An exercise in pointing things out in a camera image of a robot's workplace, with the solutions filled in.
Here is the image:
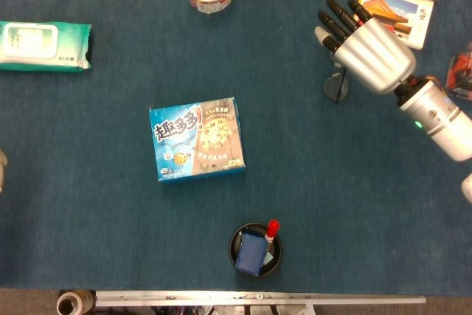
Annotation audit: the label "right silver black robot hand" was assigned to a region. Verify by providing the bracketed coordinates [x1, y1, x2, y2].
[313, 0, 417, 94]

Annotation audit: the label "left beige robot hand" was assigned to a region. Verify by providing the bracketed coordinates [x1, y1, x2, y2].
[0, 148, 8, 193]

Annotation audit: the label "black-framed eyeglasses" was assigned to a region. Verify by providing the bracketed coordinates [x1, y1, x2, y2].
[323, 52, 351, 105]

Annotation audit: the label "yellow palace picture book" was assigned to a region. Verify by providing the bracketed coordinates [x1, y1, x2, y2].
[356, 0, 435, 51]

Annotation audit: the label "red black packaged box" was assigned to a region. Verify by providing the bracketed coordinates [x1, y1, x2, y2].
[443, 40, 472, 102]

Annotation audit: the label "green wet wipes pack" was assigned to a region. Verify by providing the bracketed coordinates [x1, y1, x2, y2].
[0, 20, 92, 72]

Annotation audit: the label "brown tape roll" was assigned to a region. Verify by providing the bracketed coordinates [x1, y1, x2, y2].
[56, 290, 96, 315]

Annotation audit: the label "blue cookie box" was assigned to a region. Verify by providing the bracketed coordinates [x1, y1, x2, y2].
[148, 96, 246, 185]

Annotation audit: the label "red cap marker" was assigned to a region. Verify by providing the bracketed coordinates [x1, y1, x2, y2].
[262, 219, 281, 257]

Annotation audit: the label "blue whiteboard eraser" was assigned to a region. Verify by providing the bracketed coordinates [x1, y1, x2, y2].
[235, 229, 268, 277]

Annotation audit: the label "black round pen cup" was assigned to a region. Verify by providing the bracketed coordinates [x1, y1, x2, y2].
[228, 221, 283, 278]

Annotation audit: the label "aluminium rail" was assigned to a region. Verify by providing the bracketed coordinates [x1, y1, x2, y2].
[94, 290, 427, 308]

